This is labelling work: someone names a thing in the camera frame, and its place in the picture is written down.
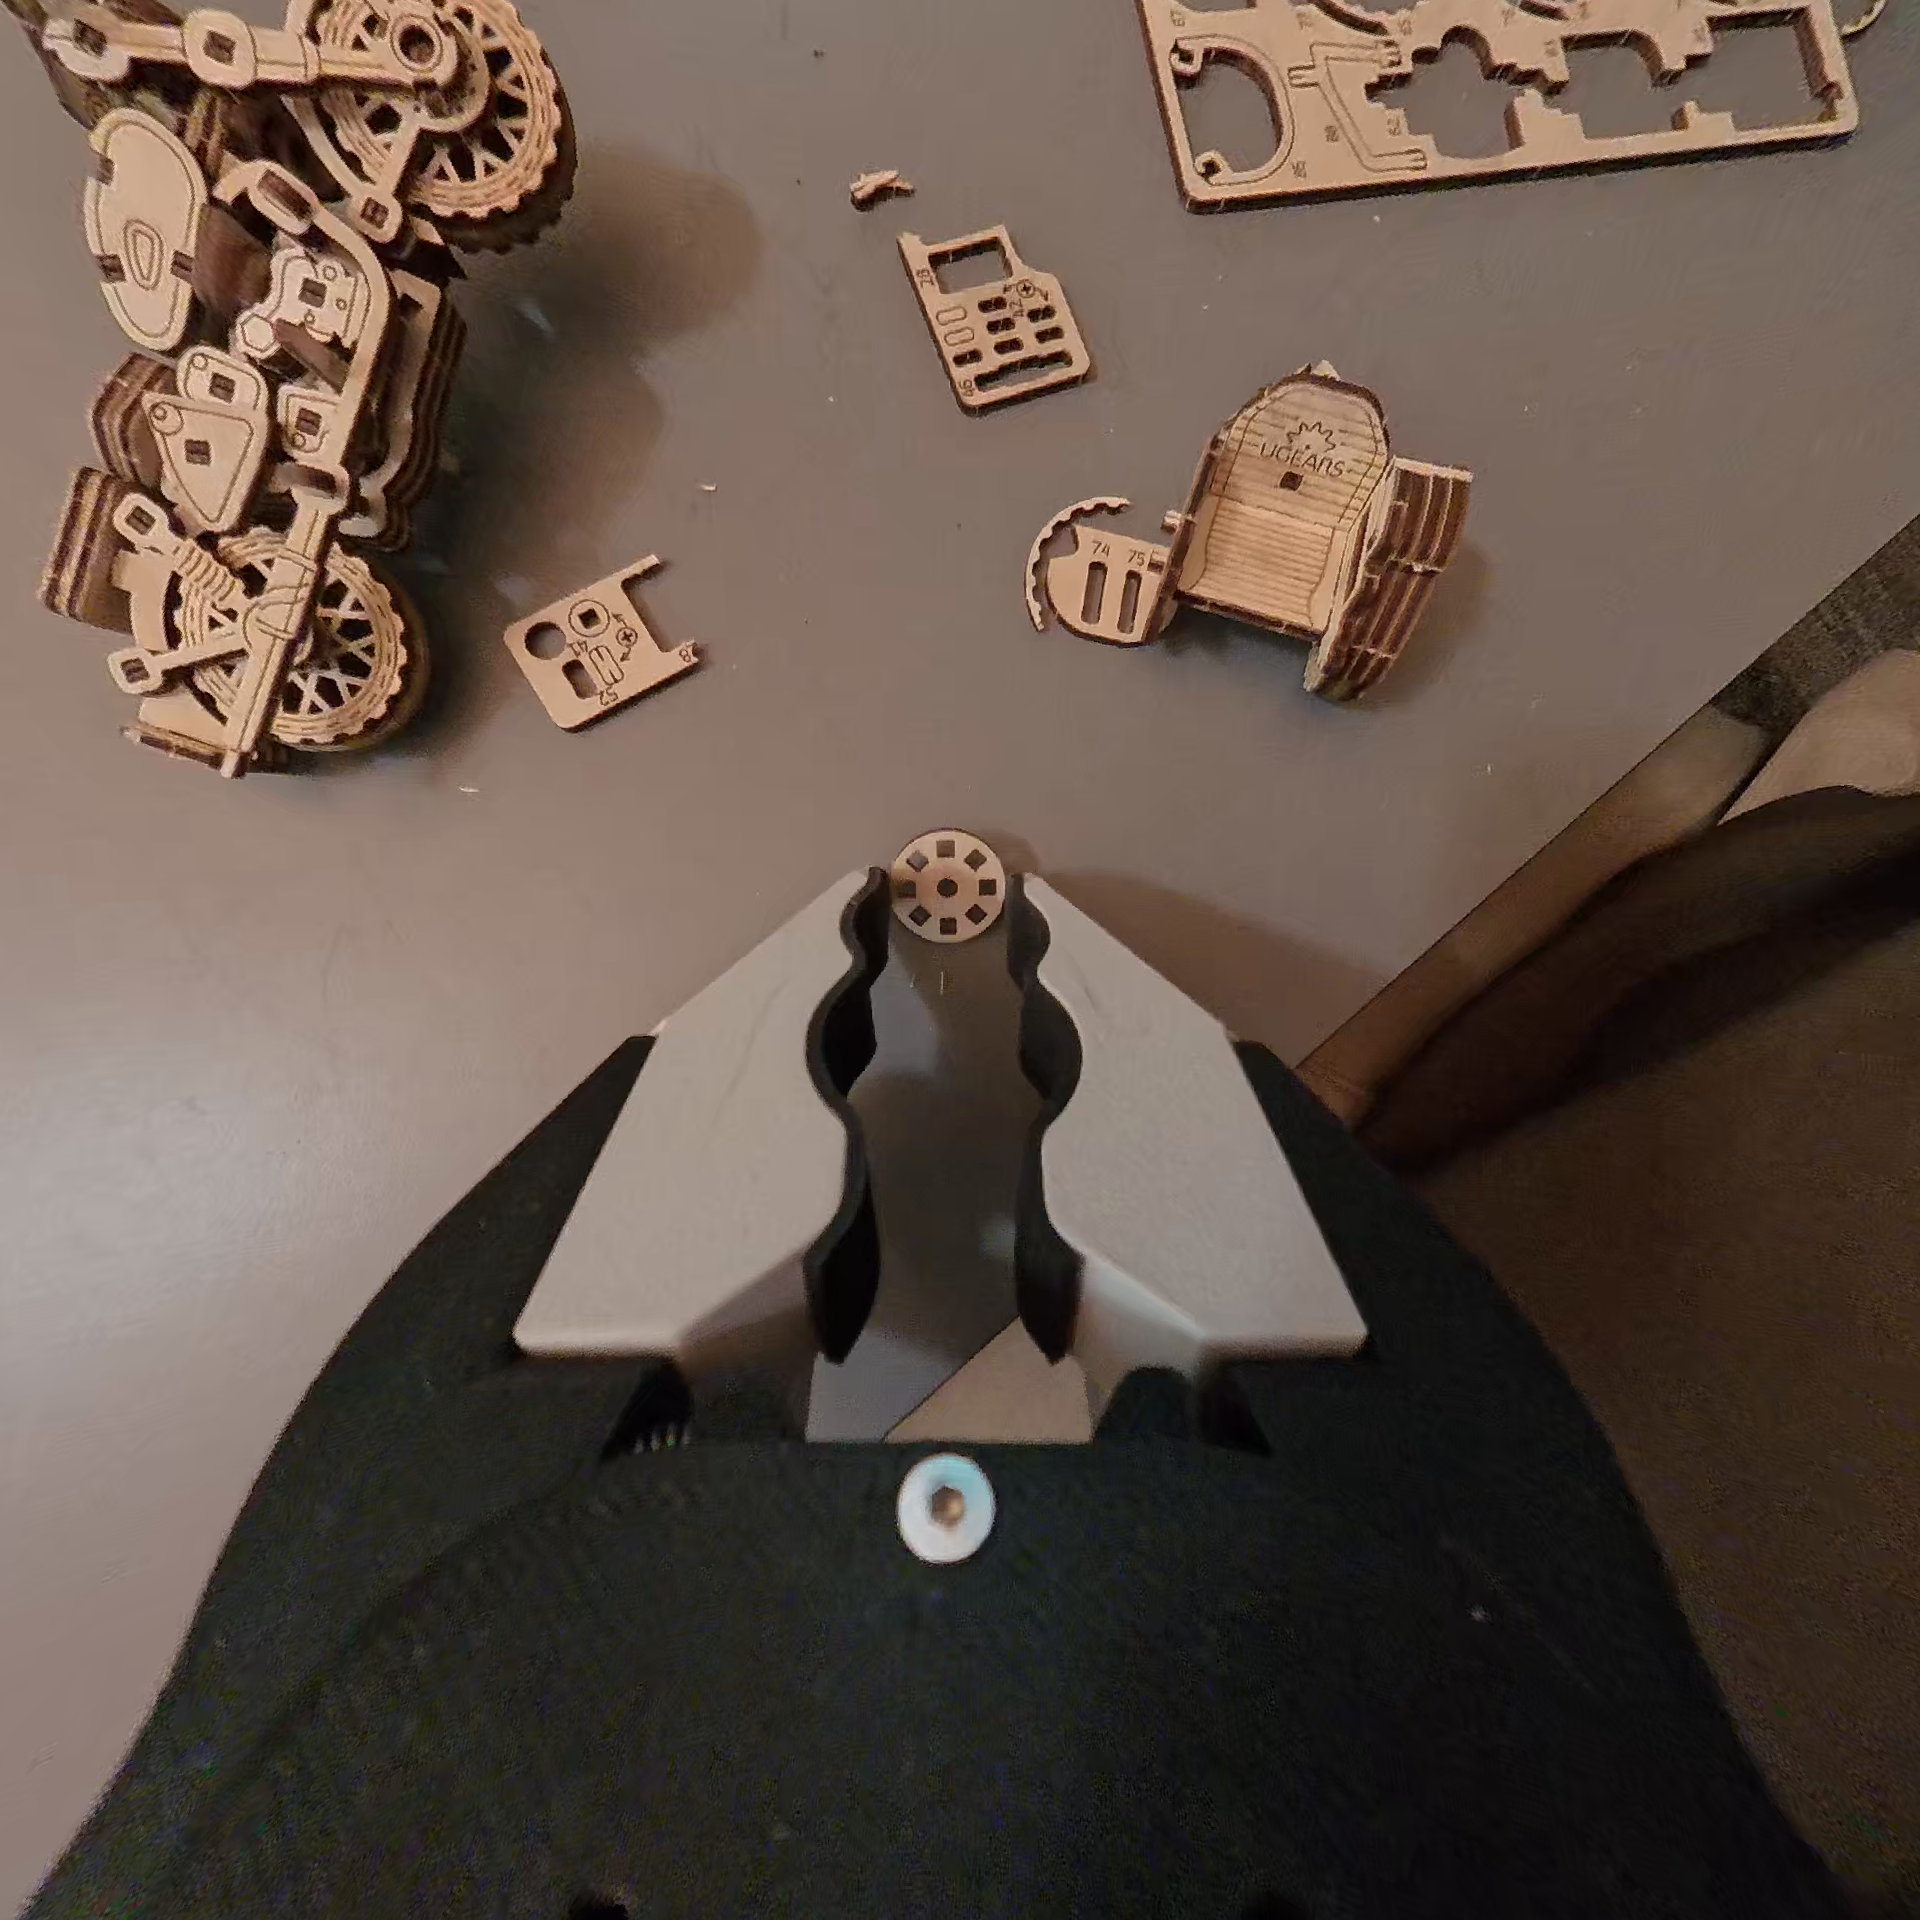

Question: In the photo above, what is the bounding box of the wooden sheet with round cutouts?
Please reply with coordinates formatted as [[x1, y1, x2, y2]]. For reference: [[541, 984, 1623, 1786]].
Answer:
[[1135, 0, 1864, 213]]

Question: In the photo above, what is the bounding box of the small round wooden disc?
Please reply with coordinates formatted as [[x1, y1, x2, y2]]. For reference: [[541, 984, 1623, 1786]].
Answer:
[[890, 829, 1001, 944]]

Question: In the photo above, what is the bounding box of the wooden model seat part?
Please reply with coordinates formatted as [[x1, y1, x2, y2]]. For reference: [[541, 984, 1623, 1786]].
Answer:
[[1161, 359, 1474, 701]]

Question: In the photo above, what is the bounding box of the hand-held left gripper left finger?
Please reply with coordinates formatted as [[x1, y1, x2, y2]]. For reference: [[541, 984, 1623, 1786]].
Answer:
[[514, 862, 886, 1444]]

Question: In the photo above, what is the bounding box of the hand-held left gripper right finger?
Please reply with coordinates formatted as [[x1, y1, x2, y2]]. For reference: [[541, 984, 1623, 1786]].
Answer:
[[1013, 870, 1369, 1444]]

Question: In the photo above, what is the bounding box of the slotted rectangular wooden piece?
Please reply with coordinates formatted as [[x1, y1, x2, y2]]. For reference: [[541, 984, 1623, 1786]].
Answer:
[[895, 224, 1097, 415]]

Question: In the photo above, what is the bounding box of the square wooden piece with holes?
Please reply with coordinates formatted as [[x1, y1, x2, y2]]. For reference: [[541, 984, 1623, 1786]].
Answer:
[[503, 556, 704, 734]]

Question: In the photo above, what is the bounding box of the person's brown clothing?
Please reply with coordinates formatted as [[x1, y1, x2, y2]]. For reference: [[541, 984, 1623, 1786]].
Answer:
[[1410, 959, 1920, 1920]]

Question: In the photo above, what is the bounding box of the grey desk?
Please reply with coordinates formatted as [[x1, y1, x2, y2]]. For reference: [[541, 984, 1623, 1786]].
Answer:
[[0, 0, 1920, 1920]]

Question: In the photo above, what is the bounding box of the semicircular wooden piece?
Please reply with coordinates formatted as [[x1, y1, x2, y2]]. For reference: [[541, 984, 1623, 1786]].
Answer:
[[1023, 498, 1181, 646]]

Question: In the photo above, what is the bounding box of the wooden motorcycle model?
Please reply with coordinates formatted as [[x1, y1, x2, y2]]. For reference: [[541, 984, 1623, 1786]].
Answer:
[[37, 0, 577, 781]]

